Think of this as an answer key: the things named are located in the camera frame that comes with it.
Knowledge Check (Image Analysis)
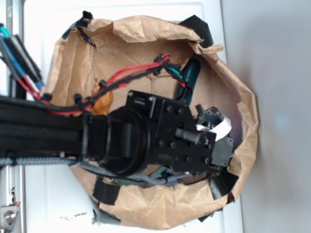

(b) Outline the white ribbon cable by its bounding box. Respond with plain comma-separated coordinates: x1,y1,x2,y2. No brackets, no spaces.
195,118,232,141

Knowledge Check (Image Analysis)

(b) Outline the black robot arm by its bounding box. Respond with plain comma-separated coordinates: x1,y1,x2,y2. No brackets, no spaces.
0,91,234,177

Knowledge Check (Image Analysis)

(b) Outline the aluminium frame rail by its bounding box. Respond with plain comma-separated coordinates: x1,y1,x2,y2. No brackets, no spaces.
0,0,27,233

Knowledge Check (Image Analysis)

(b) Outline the grey braided cable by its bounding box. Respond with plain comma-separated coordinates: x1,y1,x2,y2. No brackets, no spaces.
0,156,185,186

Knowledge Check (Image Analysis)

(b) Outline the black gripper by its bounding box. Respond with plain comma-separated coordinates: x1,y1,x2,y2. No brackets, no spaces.
125,91,234,174

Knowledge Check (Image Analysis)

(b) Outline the orange conch seashell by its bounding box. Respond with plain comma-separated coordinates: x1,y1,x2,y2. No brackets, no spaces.
91,91,113,116

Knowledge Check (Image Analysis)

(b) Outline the metal corner bracket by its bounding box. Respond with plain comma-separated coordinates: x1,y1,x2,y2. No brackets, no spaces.
0,205,21,233

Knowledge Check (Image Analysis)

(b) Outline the dark green plastic pickle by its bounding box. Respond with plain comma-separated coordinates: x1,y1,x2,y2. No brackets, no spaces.
176,58,201,106

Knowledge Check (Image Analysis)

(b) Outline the light blue cloth rag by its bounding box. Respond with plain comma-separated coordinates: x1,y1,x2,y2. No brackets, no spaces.
113,166,173,188

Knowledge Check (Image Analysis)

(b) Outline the brown paper bag bin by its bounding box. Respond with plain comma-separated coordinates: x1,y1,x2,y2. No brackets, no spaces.
46,16,259,230

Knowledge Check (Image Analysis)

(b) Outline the red and black cable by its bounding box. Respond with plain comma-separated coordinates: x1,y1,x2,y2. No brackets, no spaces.
40,53,195,116

